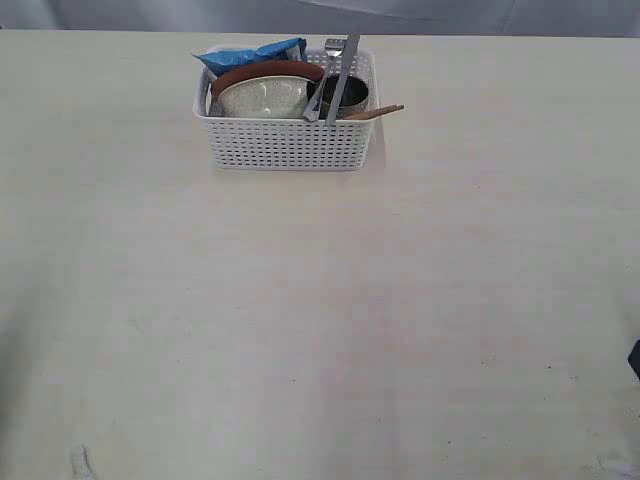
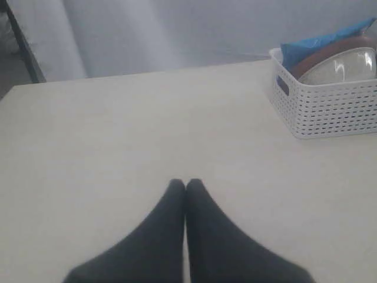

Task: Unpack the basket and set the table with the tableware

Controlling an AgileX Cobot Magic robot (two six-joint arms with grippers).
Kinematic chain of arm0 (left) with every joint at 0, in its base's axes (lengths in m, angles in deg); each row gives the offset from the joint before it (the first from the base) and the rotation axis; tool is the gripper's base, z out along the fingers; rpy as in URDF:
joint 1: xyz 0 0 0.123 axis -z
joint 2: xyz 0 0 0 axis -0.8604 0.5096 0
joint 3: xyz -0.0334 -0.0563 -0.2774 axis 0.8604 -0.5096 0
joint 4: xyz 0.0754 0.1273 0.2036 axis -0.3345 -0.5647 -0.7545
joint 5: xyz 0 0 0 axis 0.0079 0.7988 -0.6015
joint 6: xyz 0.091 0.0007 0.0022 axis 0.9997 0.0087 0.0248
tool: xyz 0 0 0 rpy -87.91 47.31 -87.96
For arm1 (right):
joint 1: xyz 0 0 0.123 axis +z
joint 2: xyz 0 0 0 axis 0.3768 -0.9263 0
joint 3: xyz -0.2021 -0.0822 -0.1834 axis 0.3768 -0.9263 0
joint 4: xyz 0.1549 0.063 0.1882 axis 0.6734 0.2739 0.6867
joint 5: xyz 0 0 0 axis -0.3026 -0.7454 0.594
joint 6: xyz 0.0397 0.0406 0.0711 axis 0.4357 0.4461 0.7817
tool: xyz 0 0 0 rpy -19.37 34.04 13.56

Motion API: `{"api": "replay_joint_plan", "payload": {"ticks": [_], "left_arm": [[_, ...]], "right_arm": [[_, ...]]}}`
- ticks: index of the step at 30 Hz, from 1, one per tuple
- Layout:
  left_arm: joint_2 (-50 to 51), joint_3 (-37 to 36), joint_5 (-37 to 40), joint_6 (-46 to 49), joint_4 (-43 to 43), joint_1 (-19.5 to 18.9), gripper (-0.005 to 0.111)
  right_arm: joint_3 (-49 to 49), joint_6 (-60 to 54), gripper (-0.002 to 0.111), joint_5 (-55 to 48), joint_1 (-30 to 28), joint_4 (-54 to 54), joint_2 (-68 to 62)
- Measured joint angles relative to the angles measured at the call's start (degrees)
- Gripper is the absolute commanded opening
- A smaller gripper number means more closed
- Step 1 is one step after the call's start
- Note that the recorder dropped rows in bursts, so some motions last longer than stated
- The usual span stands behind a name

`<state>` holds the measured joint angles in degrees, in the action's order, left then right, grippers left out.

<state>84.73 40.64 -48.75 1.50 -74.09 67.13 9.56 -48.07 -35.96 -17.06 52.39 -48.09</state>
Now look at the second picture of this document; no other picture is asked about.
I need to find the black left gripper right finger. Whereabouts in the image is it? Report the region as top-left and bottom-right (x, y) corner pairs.
(186, 179), (311, 282)

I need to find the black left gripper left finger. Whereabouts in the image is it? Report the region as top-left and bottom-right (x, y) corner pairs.
(64, 179), (186, 282)

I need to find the white perforated plastic basket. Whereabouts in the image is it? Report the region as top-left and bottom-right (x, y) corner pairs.
(267, 48), (376, 139)

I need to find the brown plate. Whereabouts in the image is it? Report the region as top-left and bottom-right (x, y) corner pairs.
(290, 35), (376, 80)

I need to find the blue snack packet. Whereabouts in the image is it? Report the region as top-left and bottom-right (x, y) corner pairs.
(280, 18), (376, 70)

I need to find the speckled grey ceramic bowl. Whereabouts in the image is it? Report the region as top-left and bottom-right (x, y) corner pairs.
(297, 47), (376, 85)

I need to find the dark metal frame post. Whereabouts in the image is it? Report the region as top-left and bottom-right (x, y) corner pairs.
(1, 1), (46, 83)

